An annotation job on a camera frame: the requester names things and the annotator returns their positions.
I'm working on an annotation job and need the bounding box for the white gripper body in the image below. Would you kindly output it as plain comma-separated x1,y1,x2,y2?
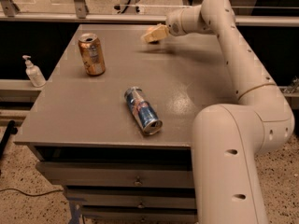
165,7,193,36

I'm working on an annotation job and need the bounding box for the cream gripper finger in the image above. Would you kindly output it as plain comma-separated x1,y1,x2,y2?
141,23,169,43

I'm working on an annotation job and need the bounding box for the orange fruit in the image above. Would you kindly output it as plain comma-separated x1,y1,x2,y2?
147,27,155,35

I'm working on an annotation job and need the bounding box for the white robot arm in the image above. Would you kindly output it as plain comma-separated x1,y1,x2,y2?
142,0,294,224

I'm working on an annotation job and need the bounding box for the orange soda can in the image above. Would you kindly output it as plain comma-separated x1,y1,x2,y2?
78,33,106,76

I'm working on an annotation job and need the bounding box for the blue energy drink can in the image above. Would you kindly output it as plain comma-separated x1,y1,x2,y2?
124,87,163,135

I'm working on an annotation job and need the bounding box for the grey drawer cabinet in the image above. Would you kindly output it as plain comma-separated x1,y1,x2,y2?
16,24,235,224

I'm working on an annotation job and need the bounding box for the white pump bottle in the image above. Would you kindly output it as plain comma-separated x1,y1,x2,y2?
22,55,46,87

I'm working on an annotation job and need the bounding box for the black pole on floor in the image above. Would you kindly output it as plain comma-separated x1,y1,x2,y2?
0,120,18,159

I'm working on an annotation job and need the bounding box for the metal railing frame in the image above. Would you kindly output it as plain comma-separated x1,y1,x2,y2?
0,0,299,27

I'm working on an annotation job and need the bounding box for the black floor cable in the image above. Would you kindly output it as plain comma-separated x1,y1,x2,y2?
0,188,64,198

